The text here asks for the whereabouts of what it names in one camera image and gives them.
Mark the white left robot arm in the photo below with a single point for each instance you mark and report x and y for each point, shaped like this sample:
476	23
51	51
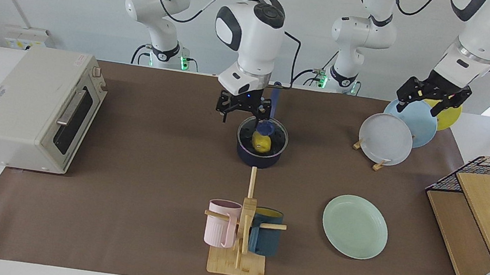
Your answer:
489	37

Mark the wooden plate rack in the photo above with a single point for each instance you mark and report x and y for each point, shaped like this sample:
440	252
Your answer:
379	165

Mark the cream toaster oven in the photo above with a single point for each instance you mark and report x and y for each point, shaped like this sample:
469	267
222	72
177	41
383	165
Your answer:
24	101

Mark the wooden shelf box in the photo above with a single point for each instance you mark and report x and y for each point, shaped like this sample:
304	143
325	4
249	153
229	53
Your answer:
481	199

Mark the dark teal mug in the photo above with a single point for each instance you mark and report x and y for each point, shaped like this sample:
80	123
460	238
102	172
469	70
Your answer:
265	238

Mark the wooden mug tree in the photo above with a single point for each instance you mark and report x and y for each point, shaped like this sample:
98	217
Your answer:
241	261

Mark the light blue plate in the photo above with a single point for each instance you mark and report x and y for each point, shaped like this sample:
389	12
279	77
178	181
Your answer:
423	129

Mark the white wall socket box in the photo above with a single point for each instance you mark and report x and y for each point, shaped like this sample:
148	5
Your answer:
24	37

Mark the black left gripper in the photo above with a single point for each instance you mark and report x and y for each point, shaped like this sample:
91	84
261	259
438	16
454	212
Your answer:
434	87

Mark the grey plate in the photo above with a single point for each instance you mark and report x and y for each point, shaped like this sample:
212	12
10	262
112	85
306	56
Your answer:
386	139

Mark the brown table mat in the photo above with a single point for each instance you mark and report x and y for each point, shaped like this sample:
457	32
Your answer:
153	144

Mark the pink ribbed mug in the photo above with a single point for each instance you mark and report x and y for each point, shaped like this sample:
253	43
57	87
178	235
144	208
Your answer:
219	225

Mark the yellow plate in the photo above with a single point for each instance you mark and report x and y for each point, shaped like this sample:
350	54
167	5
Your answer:
451	116

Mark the yellow potato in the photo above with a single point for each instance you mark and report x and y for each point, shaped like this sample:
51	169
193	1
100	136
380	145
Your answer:
262	143

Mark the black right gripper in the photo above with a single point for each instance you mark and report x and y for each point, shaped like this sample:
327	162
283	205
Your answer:
245	100

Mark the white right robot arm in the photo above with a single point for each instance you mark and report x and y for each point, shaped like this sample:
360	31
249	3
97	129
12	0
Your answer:
250	32

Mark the glass lid with blue knob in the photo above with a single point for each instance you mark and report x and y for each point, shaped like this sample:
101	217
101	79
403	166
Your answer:
278	137

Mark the pale green plate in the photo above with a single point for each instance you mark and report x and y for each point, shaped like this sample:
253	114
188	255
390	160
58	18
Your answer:
354	227

